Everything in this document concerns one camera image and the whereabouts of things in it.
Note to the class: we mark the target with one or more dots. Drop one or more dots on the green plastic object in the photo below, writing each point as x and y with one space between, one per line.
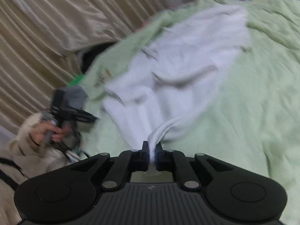
76 80

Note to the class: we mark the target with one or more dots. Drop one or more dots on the light green quilt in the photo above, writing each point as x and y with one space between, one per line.
254 121

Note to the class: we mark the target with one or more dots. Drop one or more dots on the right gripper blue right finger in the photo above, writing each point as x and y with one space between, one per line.
159 157

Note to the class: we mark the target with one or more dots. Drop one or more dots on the cream sweater forearm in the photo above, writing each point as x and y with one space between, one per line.
24 159

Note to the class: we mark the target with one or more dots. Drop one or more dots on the beige satin curtain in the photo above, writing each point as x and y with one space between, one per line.
39 41

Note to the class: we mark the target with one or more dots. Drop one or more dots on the white cloth garment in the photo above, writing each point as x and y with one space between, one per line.
170 82

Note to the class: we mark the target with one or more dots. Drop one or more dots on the person's left hand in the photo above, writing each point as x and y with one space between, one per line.
39 131

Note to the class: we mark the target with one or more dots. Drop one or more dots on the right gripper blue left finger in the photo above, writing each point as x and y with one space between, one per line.
144 156

